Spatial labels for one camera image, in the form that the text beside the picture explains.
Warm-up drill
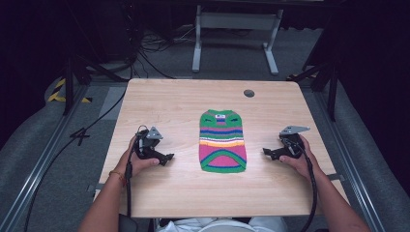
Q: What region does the yellow black hazard tape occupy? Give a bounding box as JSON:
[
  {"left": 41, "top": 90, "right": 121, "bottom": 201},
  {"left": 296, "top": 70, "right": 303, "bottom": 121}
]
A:
[{"left": 46, "top": 77, "right": 93, "bottom": 104}]

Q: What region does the aluminium floor rail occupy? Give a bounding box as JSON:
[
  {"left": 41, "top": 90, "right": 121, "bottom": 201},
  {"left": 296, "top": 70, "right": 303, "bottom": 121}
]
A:
[
  {"left": 314, "top": 92, "right": 387, "bottom": 232},
  {"left": 0, "top": 84, "right": 90, "bottom": 232}
]

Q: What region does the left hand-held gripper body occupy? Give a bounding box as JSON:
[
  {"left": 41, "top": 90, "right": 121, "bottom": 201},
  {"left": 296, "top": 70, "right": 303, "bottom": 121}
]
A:
[{"left": 133, "top": 126, "right": 164, "bottom": 160}]

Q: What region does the white metal table frame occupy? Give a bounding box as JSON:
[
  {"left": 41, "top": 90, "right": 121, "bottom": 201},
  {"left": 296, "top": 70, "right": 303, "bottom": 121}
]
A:
[{"left": 190, "top": 4, "right": 285, "bottom": 76}]

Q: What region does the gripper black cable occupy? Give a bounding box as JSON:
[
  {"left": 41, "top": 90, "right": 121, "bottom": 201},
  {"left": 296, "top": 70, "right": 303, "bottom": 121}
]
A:
[
  {"left": 125, "top": 125, "right": 150, "bottom": 218},
  {"left": 281, "top": 136, "right": 319, "bottom": 232}
]

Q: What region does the striped knitted pet sweater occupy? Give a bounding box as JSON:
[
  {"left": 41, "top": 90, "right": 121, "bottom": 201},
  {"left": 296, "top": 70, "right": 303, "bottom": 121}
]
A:
[{"left": 198, "top": 108, "right": 248, "bottom": 174}]

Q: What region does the black metal stand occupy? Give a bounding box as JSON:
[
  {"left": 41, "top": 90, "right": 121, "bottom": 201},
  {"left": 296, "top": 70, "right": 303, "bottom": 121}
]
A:
[
  {"left": 62, "top": 54, "right": 130, "bottom": 116},
  {"left": 286, "top": 61, "right": 339, "bottom": 123}
]

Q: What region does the black floor cable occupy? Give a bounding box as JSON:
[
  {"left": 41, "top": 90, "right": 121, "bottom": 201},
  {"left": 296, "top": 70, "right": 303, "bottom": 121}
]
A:
[{"left": 22, "top": 86, "right": 129, "bottom": 232}]

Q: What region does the person's left hand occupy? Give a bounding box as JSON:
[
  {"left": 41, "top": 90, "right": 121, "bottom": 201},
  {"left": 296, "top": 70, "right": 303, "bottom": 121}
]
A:
[{"left": 114, "top": 134, "right": 161, "bottom": 179}]

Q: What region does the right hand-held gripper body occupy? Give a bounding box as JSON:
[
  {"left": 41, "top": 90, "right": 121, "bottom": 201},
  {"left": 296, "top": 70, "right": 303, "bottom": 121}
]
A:
[{"left": 278, "top": 125, "right": 311, "bottom": 160}]

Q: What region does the person's right hand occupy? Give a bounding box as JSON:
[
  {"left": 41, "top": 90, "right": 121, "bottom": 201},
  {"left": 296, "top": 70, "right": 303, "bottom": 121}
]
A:
[{"left": 278, "top": 133, "right": 323, "bottom": 181}]

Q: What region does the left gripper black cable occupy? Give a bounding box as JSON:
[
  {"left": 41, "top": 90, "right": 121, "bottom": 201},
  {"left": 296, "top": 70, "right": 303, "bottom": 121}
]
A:
[{"left": 125, "top": 125, "right": 150, "bottom": 218}]

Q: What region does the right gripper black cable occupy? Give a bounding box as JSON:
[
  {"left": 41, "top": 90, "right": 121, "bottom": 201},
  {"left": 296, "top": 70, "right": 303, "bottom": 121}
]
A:
[{"left": 281, "top": 136, "right": 319, "bottom": 232}]

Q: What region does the person's white clothing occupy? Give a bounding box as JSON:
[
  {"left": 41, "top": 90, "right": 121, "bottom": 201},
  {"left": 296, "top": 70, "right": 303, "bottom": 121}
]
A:
[{"left": 156, "top": 216, "right": 288, "bottom": 232}]

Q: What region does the orange bracelet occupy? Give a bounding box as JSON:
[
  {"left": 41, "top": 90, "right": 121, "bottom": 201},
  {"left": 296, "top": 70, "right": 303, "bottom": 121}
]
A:
[{"left": 107, "top": 169, "right": 128, "bottom": 188}]

